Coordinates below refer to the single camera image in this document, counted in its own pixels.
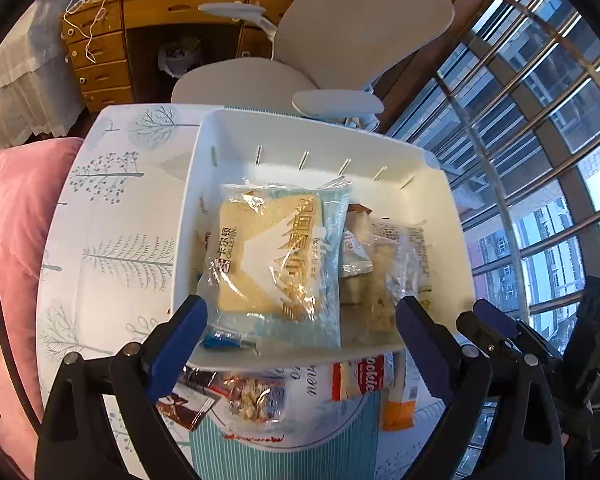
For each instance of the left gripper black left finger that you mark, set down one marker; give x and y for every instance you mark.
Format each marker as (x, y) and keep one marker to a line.
(76, 440)

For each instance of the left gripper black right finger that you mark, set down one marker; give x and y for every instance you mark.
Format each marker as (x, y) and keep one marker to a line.
(523, 441)

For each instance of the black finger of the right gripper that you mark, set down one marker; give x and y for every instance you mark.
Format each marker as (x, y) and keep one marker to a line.
(499, 335)

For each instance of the clear bag of bread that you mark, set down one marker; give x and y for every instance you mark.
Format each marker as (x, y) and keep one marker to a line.
(368, 301)

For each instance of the silver red snack bag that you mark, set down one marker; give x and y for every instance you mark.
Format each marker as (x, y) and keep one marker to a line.
(357, 244)

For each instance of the Calleton bread loaf bag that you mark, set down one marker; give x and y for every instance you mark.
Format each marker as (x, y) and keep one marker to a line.
(272, 267)

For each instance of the brown chocolate snack packet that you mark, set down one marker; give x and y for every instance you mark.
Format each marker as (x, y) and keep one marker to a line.
(192, 396)

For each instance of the orange snack packet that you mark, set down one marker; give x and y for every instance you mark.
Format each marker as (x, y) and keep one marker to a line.
(400, 405)

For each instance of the red white cookie packet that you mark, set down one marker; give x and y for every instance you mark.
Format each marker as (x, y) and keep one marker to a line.
(358, 377)

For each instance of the granola snack packet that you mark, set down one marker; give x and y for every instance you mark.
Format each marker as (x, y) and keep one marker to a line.
(253, 399)

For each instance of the tree pattern tablecloth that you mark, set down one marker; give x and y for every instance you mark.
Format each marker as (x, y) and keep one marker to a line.
(126, 246)

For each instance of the pink blanket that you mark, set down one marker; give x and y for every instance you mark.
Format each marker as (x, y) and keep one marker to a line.
(31, 179)

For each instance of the grey office chair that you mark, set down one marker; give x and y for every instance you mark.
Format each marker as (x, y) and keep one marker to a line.
(325, 56)

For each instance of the white lace covered cabinet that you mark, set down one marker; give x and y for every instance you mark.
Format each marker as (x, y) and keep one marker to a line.
(38, 92)

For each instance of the wooden desk with drawers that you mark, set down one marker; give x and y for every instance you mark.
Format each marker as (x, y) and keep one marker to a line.
(113, 45)

